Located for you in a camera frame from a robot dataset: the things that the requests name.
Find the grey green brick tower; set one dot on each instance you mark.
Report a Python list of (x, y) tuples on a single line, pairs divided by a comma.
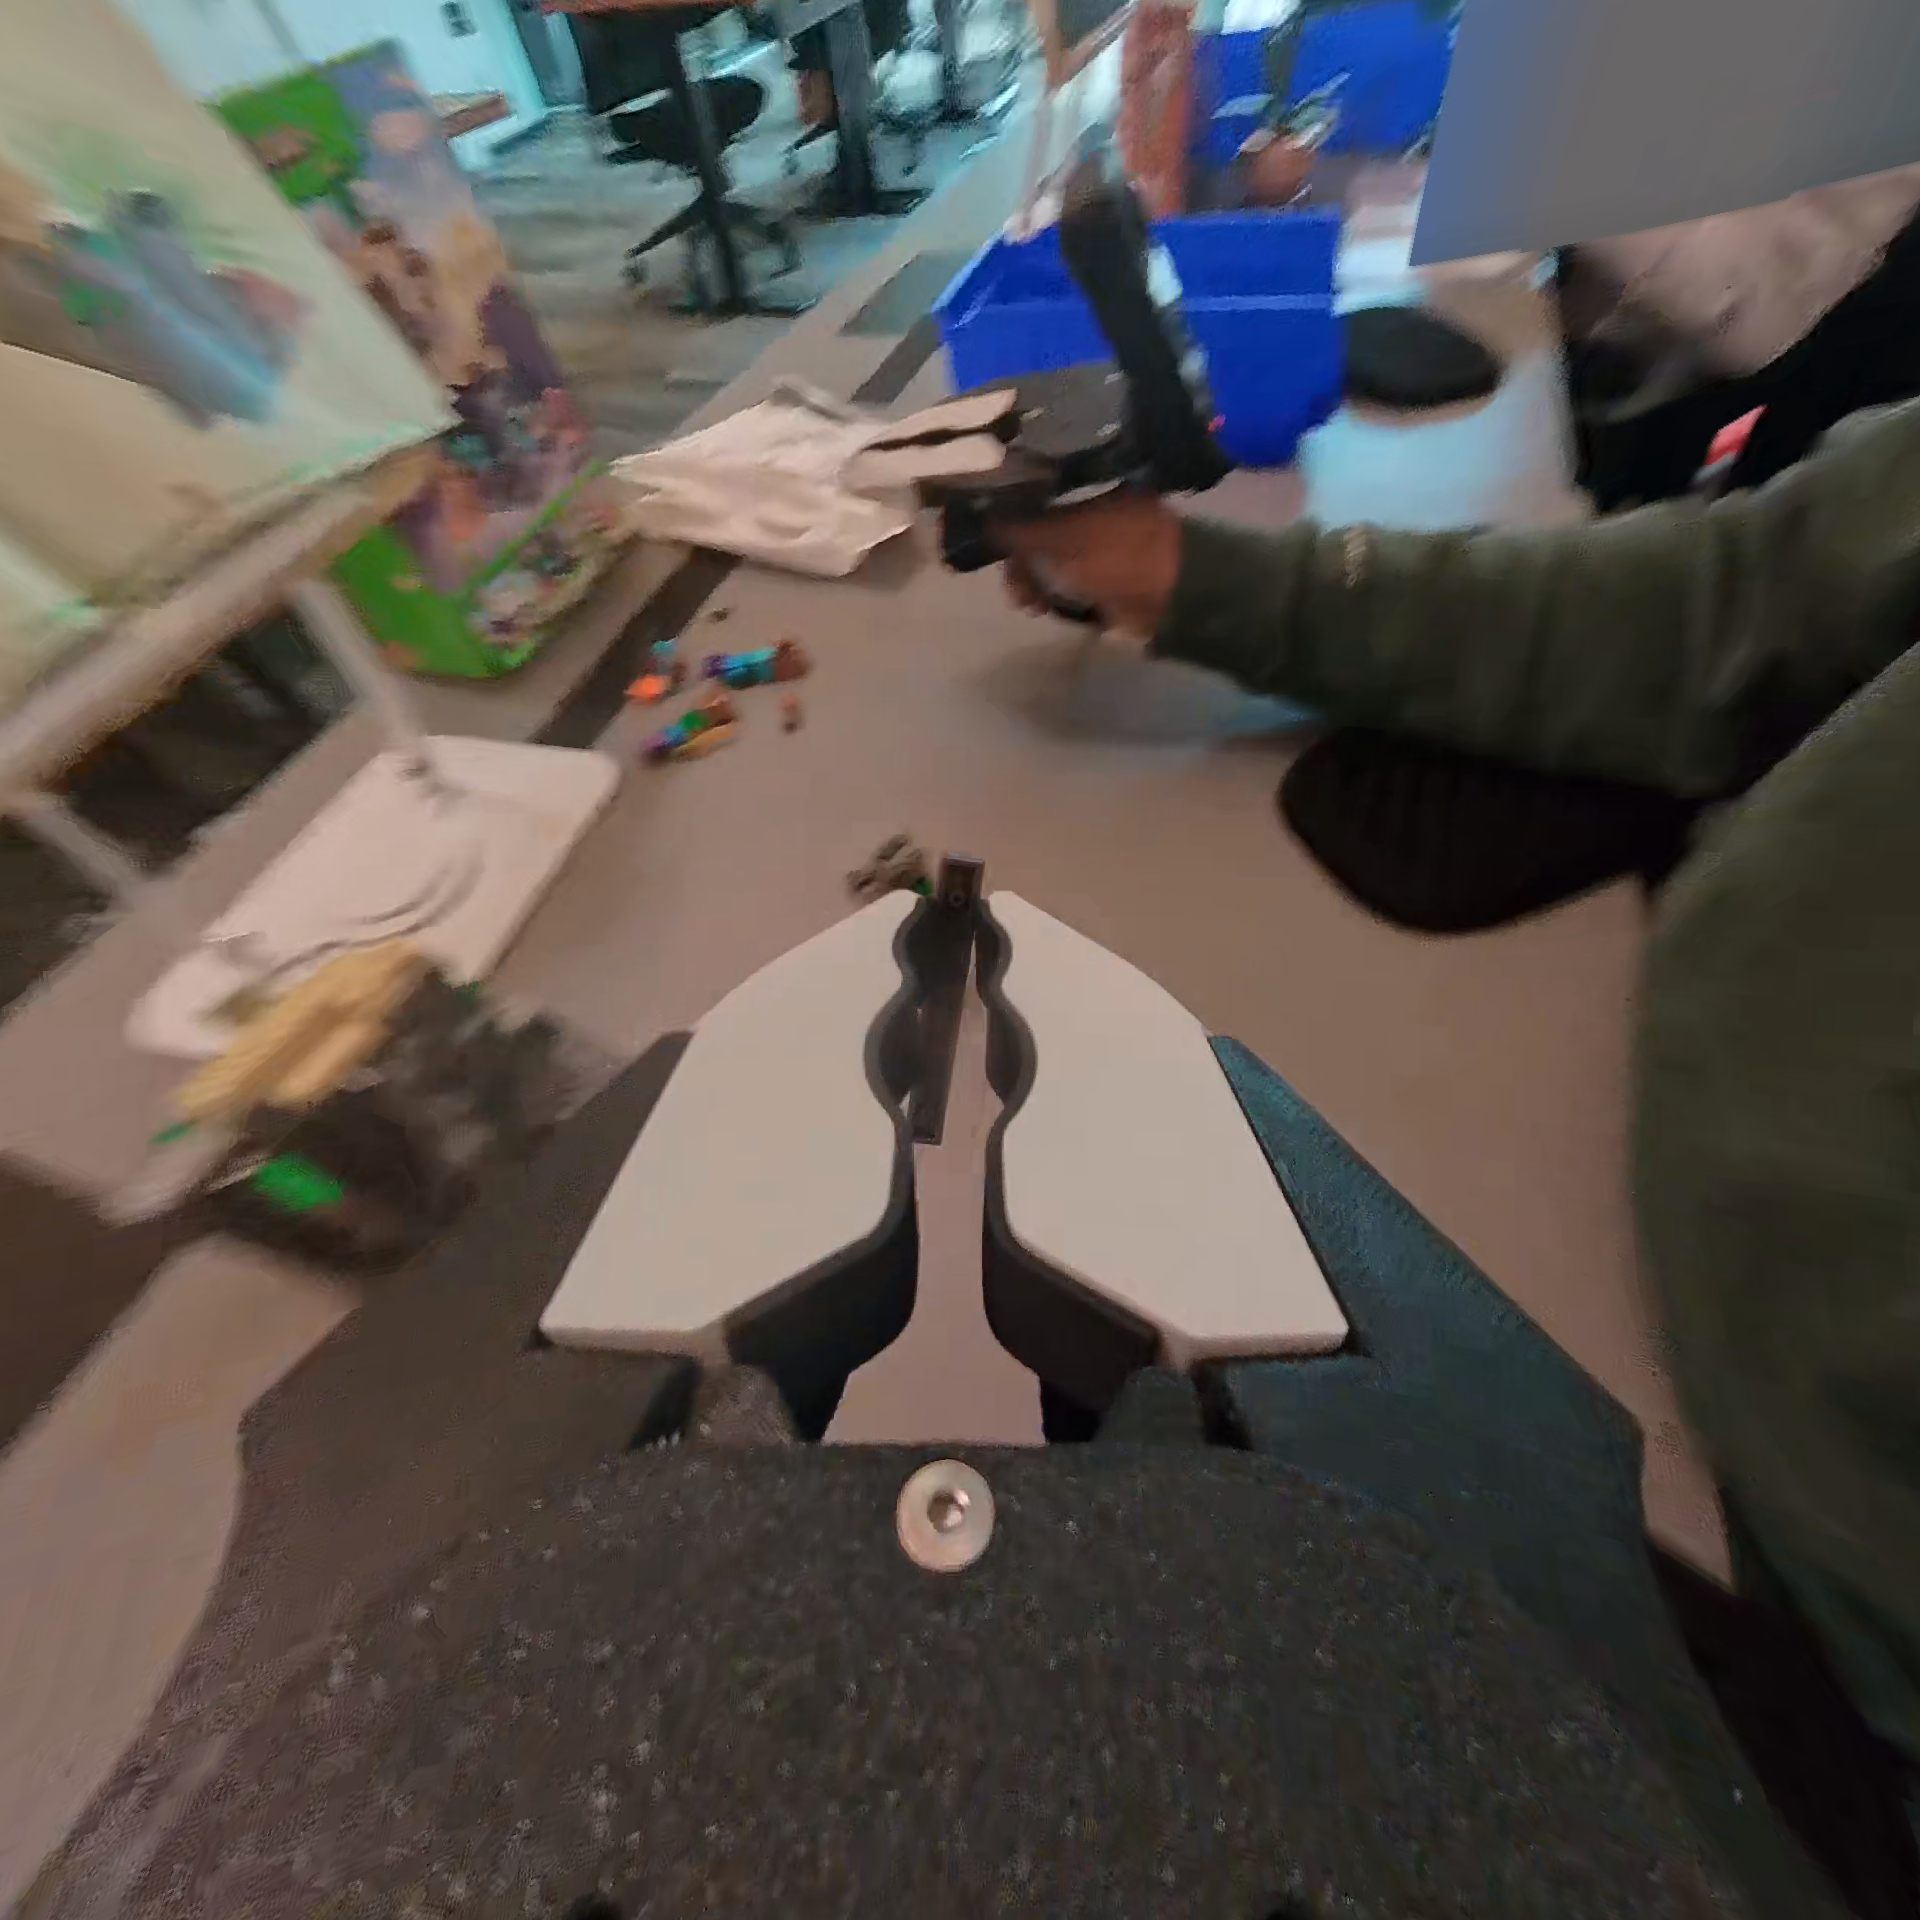
[(360, 1096)]

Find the blue plastic bin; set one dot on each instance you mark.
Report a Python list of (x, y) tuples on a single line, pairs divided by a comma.
[(1337, 76), (1261, 331)]

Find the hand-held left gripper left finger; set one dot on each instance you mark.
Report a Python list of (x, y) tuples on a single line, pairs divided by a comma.
[(750, 1186)]

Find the black office chair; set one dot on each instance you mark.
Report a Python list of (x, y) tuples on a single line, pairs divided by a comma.
[(696, 151)]

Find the open instruction booklet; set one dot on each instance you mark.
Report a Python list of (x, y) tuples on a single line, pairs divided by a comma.
[(180, 331)]

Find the pile of colourful brick figures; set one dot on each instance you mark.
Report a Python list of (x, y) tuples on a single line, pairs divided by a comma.
[(714, 697)]

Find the dark grey tile strip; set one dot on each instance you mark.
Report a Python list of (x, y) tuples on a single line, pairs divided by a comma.
[(943, 1006)]

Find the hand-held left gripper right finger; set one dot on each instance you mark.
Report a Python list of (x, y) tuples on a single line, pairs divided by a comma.
[(1170, 1186)]

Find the white lamp base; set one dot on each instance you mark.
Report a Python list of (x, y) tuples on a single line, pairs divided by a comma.
[(376, 887)]

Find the grey white brick column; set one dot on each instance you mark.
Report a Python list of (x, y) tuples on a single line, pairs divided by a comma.
[(886, 871)]

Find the black quilted wrist rest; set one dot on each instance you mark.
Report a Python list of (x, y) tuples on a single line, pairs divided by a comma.
[(1471, 835)]

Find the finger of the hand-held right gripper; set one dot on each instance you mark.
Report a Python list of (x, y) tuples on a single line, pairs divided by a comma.
[(937, 462)]

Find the person's right hand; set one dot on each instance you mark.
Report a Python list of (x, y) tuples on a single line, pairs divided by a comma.
[(1097, 562)]

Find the white crumpled bag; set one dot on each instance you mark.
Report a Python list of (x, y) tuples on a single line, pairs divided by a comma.
[(767, 481)]

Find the white round tub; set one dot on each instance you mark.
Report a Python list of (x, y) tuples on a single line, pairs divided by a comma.
[(1441, 450)]

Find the green toy box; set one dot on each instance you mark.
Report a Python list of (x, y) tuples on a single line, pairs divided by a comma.
[(451, 360)]

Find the orange carton box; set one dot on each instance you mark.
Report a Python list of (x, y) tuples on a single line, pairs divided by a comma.
[(1162, 106)]

